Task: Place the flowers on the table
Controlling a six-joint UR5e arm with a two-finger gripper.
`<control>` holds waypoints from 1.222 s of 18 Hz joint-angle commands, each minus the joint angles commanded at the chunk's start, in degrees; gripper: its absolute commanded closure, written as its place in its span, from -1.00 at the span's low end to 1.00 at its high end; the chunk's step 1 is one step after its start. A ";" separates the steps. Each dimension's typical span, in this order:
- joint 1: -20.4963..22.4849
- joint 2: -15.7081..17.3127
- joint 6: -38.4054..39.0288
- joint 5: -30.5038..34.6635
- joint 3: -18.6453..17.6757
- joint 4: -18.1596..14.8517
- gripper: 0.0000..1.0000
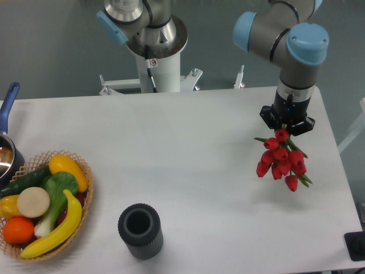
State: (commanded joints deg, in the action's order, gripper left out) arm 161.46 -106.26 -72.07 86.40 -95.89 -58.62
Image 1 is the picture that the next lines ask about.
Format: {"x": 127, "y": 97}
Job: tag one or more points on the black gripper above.
{"x": 290, "y": 109}

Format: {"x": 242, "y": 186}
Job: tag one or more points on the red tulip bouquet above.
{"x": 283, "y": 159}

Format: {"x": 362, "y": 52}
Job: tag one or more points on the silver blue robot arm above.
{"x": 282, "y": 36}

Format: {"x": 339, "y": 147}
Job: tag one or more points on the black device at edge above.
{"x": 355, "y": 245}

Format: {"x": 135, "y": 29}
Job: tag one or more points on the dark grey ribbed vase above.
{"x": 139, "y": 226}

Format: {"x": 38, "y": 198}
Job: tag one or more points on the red fruit in basket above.
{"x": 61, "y": 218}

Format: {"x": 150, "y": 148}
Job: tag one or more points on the yellow squash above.
{"x": 64, "y": 163}

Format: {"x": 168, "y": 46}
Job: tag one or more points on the yellow banana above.
{"x": 60, "y": 234}

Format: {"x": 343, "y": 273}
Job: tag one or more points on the green bok choy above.
{"x": 54, "y": 185}

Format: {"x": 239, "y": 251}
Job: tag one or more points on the green cucumber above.
{"x": 31, "y": 179}

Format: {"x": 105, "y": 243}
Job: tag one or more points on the beige round mushroom cap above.
{"x": 33, "y": 202}

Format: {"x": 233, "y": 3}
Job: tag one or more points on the orange fruit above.
{"x": 18, "y": 230}

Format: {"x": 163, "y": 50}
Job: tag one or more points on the small yellow pepper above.
{"x": 9, "y": 208}

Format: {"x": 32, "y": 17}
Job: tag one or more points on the woven wicker basket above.
{"x": 35, "y": 163}

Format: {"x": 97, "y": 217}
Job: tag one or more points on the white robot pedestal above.
{"x": 157, "y": 55}

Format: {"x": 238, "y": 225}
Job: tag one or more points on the blue handled saucepan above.
{"x": 11, "y": 158}

